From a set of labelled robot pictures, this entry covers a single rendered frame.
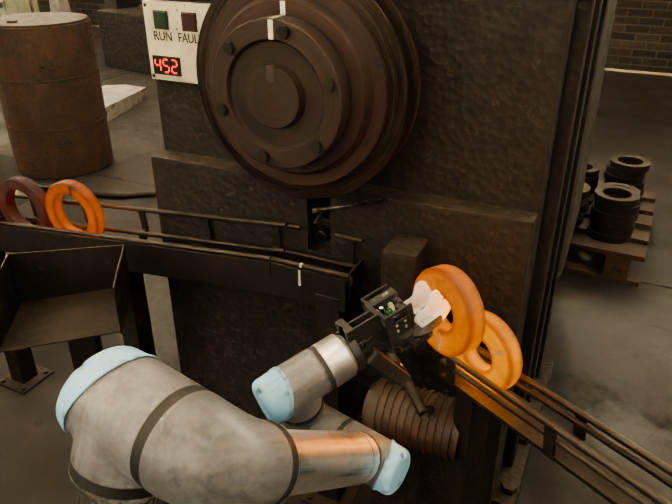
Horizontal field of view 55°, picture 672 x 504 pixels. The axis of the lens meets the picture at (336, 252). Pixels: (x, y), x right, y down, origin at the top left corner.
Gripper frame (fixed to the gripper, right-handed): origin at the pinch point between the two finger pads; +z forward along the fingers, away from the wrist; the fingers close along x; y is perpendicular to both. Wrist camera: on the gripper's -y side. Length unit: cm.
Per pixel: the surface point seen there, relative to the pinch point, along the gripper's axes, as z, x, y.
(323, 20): 7, 35, 41
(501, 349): 5.6, -5.3, -11.7
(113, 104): 17, 447, -73
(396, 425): -10.5, 11.3, -33.8
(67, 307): -57, 73, -8
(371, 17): 15, 31, 39
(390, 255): 5.1, 26.5, -6.4
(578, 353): 83, 52, -109
